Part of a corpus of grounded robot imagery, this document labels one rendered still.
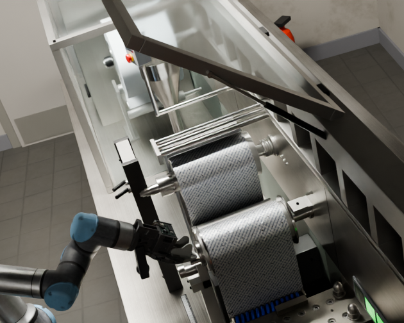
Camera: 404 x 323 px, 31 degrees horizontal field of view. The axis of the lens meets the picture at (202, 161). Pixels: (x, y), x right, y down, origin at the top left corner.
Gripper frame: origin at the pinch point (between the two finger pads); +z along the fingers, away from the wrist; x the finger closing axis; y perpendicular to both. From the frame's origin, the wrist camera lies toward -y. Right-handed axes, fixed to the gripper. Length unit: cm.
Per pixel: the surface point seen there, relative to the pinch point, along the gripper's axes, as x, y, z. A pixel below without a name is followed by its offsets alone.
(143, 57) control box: 53, 34, -17
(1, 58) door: 329, -81, -10
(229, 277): -4.7, -0.6, 11.2
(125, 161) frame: 30.6, 8.7, -17.4
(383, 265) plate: -45, 36, 17
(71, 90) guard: 98, 0, -22
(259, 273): -4.7, 2.5, 19.5
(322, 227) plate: -6.3, 22.5, 29.3
